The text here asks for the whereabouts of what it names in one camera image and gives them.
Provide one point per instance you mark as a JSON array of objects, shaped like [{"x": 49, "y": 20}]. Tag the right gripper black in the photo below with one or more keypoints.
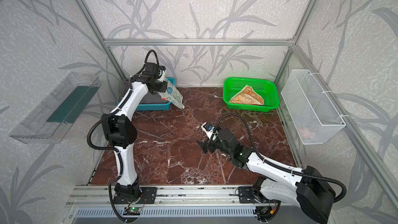
[{"x": 212, "y": 145}]

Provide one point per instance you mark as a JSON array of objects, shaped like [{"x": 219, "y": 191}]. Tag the left green circuit board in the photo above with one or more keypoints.
[{"x": 132, "y": 211}]

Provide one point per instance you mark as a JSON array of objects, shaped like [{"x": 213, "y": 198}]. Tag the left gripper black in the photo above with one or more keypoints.
[{"x": 163, "y": 88}]

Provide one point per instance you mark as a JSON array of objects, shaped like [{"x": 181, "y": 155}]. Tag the teal plastic basket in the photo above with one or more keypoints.
[{"x": 154, "y": 107}]

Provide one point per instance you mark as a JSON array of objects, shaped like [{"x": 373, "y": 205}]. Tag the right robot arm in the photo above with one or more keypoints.
[{"x": 304, "y": 188}]

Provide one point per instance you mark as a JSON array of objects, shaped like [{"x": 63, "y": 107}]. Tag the clear acrylic wall shelf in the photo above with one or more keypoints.
[{"x": 50, "y": 121}]

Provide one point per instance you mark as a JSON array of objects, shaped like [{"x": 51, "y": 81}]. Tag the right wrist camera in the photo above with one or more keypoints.
[{"x": 210, "y": 131}]

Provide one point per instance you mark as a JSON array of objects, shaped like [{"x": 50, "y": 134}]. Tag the pink object in wire basket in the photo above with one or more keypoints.
[{"x": 307, "y": 133}]

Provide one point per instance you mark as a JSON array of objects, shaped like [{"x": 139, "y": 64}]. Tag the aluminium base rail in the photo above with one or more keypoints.
[{"x": 165, "y": 196}]

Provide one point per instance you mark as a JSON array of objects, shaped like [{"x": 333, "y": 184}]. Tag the grey terry towel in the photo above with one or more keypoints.
[{"x": 147, "y": 99}]

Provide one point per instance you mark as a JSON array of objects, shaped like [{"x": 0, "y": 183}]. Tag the white wire mesh basket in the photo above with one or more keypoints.
[{"x": 310, "y": 107}]

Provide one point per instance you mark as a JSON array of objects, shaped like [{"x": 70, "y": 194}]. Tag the orange patterned towel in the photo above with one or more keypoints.
[{"x": 247, "y": 96}]

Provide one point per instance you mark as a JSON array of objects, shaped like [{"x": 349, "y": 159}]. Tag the right circuit board with wires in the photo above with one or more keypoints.
[{"x": 264, "y": 213}]

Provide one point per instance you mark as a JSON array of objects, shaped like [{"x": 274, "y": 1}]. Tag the green plastic basket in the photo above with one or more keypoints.
[{"x": 264, "y": 88}]

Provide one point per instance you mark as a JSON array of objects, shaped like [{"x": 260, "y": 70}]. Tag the blue patterned towel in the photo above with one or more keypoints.
[{"x": 172, "y": 94}]

